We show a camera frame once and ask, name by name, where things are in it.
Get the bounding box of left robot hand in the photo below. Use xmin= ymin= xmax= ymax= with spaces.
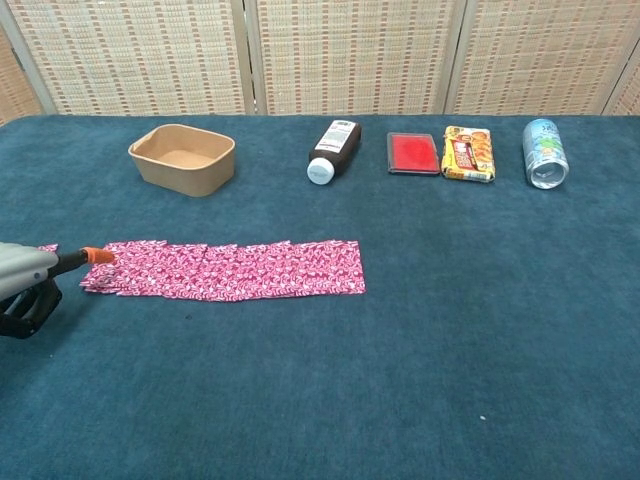
xmin=0 ymin=241 xmax=116 ymax=341

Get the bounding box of pink patterned tile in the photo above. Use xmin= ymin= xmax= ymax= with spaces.
xmin=199 ymin=242 xmax=240 ymax=303
xmin=292 ymin=239 xmax=367 ymax=300
xmin=234 ymin=240 xmax=296 ymax=303
xmin=162 ymin=242 xmax=210 ymax=302

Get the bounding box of woven folding screen panel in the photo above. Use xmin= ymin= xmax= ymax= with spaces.
xmin=602 ymin=49 xmax=640 ymax=117
xmin=443 ymin=0 xmax=640 ymax=117
xmin=0 ymin=0 xmax=257 ymax=118
xmin=0 ymin=24 xmax=45 ymax=127
xmin=246 ymin=0 xmax=470 ymax=117

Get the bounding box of brown paper tray box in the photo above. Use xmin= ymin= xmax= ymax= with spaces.
xmin=128 ymin=123 xmax=237 ymax=198

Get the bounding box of brown bottle white cap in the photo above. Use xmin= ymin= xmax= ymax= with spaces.
xmin=306 ymin=119 xmax=364 ymax=187

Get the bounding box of teal carpet table cover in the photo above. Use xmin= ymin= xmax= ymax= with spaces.
xmin=0 ymin=113 xmax=640 ymax=480

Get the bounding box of red ink stamp pad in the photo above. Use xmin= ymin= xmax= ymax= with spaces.
xmin=386 ymin=131 xmax=442 ymax=176

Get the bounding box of yellow snack packet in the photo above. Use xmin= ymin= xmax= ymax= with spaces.
xmin=440 ymin=124 xmax=498 ymax=184

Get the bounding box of silver drink can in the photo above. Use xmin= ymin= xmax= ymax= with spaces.
xmin=522 ymin=118 xmax=571 ymax=190

